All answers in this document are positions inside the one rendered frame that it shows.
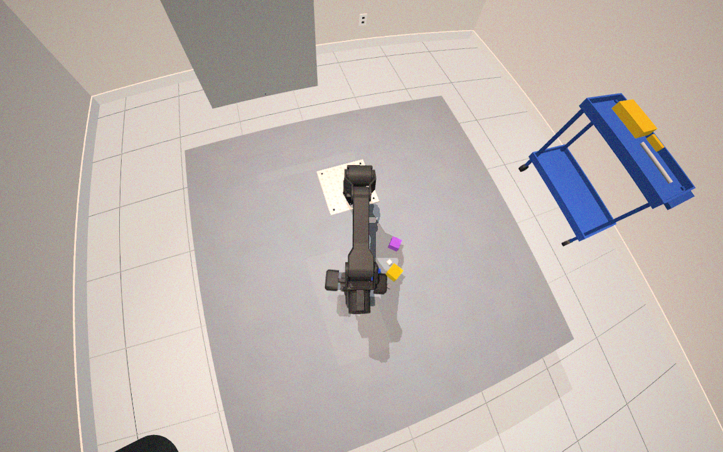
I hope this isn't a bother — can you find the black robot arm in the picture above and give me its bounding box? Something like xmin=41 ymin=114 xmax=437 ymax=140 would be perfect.
xmin=343 ymin=165 xmax=378 ymax=314

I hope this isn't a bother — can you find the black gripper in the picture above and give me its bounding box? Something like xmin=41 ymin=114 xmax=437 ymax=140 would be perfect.
xmin=325 ymin=269 xmax=387 ymax=294

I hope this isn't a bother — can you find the purple cube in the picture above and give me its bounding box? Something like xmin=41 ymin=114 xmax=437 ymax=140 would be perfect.
xmin=388 ymin=236 xmax=402 ymax=252

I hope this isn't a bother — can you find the yellow cube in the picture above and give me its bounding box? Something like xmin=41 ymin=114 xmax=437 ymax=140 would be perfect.
xmin=386 ymin=264 xmax=403 ymax=281

